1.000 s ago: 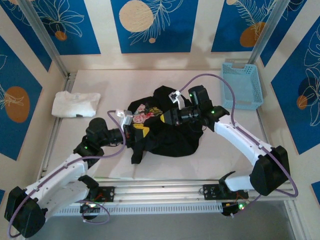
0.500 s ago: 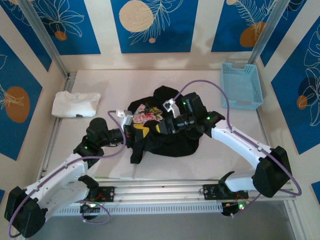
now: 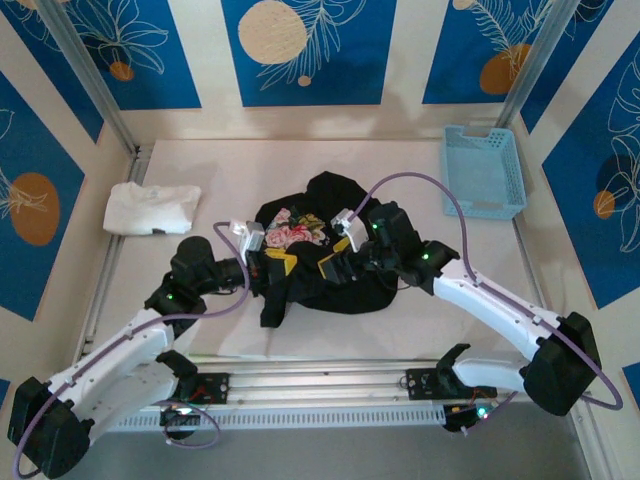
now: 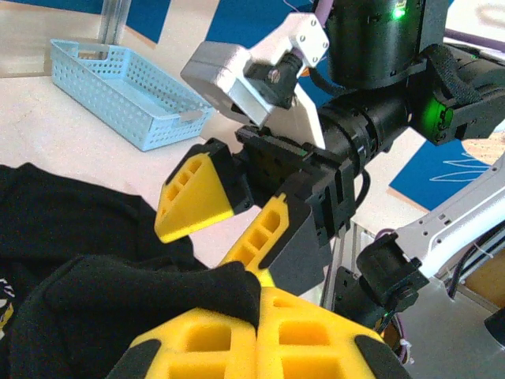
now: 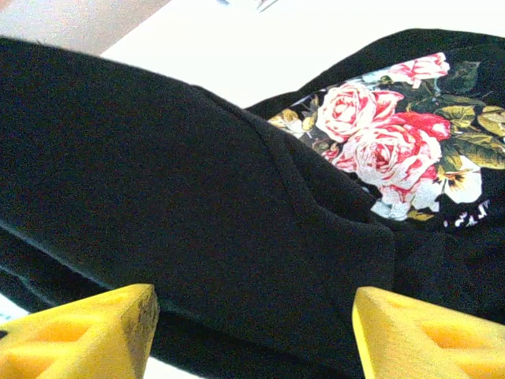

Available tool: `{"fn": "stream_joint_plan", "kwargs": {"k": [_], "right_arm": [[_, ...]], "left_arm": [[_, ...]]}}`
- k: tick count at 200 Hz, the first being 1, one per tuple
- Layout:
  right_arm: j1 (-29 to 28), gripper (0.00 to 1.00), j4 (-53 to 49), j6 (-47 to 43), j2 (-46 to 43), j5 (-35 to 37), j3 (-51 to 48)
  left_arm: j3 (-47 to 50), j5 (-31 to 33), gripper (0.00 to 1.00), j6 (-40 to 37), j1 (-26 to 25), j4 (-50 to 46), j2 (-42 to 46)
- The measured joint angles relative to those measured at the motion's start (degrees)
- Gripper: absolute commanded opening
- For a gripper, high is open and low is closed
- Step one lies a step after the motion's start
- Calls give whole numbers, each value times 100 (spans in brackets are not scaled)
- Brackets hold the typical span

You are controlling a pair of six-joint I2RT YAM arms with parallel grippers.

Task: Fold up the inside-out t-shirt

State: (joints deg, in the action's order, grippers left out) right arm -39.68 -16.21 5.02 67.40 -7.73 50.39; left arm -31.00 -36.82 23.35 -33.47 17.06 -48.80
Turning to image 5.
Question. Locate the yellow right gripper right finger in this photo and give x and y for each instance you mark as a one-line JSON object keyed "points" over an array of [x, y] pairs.
{"points": [[414, 343]]}

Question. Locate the black t-shirt with rose print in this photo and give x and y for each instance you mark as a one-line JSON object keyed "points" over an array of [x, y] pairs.
{"points": [[197, 197]]}

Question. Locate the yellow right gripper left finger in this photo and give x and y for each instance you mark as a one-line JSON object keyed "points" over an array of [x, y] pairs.
{"points": [[79, 339]]}

